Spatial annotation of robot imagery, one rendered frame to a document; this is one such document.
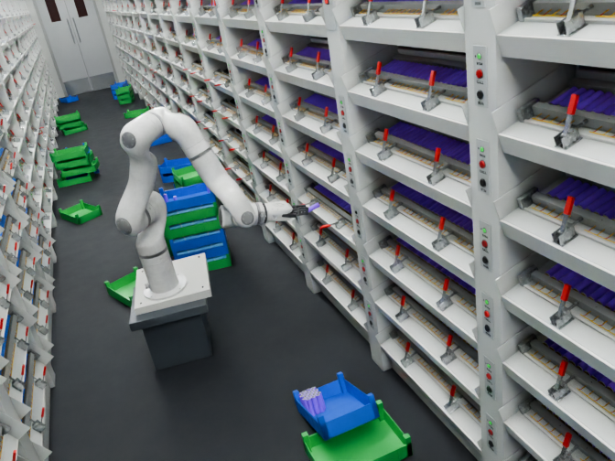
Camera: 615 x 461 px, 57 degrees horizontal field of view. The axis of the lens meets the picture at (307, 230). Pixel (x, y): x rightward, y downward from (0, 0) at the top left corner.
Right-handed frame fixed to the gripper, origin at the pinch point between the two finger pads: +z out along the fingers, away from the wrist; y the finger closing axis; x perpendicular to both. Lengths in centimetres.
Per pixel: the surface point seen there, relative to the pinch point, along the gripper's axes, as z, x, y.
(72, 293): -88, 85, 127
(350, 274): 19.8, 27.1, -6.1
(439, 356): 21, 27, -68
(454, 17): 3, -70, -79
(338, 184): 11.9, -11.0, -5.7
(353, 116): 5.1, -40.0, -28.3
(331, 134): 7.9, -30.0, -6.0
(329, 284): 24, 46, 23
